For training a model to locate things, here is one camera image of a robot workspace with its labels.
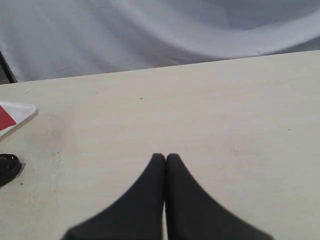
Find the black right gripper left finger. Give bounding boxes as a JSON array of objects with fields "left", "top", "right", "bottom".
[{"left": 63, "top": 153, "right": 166, "bottom": 240}]

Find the black backdrop stand pole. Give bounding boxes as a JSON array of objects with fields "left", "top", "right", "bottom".
[{"left": 0, "top": 52, "right": 17, "bottom": 84}]

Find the white plastic tray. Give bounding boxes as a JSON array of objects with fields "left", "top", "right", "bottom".
[{"left": 0, "top": 100, "right": 39, "bottom": 140}]

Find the white backdrop cloth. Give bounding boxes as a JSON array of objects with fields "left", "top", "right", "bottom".
[{"left": 0, "top": 0, "right": 320, "bottom": 82}]

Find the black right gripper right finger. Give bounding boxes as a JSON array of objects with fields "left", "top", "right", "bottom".
[{"left": 165, "top": 153, "right": 272, "bottom": 240}]

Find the black round lid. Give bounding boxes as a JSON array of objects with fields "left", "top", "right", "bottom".
[{"left": 0, "top": 154, "right": 22, "bottom": 187}]

